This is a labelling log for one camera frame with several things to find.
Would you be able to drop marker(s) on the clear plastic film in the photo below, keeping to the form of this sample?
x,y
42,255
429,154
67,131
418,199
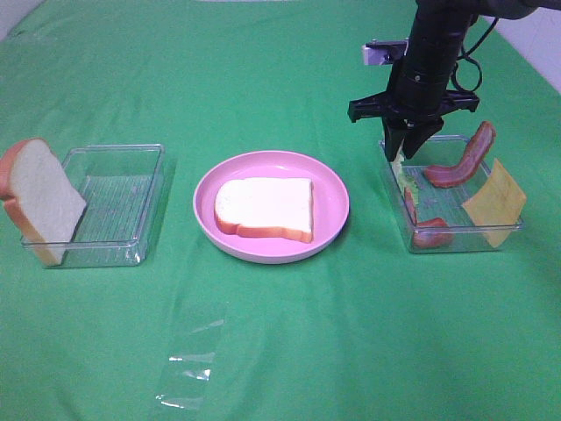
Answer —
x,y
190,360

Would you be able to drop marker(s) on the green lettuce leaf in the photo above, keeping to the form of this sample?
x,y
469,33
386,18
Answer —
x,y
404,180

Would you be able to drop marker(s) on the bacon strip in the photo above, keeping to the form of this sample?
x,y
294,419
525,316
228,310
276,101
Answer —
x,y
474,153
431,233

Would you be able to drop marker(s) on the yellow cheese slice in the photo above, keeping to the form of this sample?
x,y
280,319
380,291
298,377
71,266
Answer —
x,y
497,205

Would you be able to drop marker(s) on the clear left plastic container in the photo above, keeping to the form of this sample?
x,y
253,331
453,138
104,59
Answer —
x,y
124,187

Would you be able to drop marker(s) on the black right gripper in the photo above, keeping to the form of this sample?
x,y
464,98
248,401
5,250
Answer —
x,y
412,105

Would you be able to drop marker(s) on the clear plastic container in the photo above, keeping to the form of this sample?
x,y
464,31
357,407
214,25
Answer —
x,y
124,187
446,203

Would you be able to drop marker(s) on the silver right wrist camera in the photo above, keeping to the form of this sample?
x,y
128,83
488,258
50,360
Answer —
x,y
378,53

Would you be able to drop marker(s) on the clear right plastic container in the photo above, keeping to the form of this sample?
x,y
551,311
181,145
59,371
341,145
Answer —
x,y
446,203

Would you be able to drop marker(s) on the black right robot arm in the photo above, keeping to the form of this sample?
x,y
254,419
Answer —
x,y
439,27

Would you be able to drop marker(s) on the pink round plate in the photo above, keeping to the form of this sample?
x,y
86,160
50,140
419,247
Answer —
x,y
330,207

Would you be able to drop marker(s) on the bread slice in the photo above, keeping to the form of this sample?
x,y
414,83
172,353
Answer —
x,y
266,207
39,198

